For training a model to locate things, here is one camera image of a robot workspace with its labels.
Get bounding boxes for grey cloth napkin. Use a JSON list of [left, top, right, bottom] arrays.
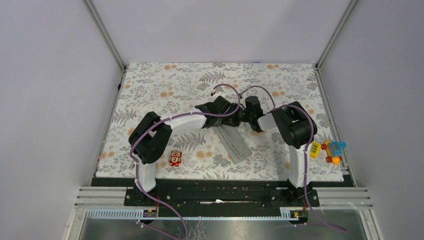
[[214, 125, 253, 164]]

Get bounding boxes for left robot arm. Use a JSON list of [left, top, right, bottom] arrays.
[[128, 96, 245, 206]]

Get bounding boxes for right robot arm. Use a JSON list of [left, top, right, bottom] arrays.
[[232, 96, 317, 206]]

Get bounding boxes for floral patterned tablecloth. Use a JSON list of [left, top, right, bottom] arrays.
[[95, 63, 333, 181]]

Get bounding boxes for red owl toy block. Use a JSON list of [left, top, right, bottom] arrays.
[[168, 150, 183, 167]]

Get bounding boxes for yellow green toy window block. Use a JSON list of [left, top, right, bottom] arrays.
[[309, 141, 321, 159]]

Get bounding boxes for small colourful toy blocks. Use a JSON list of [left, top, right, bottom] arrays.
[[320, 140, 347, 166]]

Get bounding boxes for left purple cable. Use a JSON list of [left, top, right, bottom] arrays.
[[129, 83, 242, 240]]

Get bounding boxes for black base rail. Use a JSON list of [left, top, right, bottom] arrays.
[[123, 179, 320, 218]]

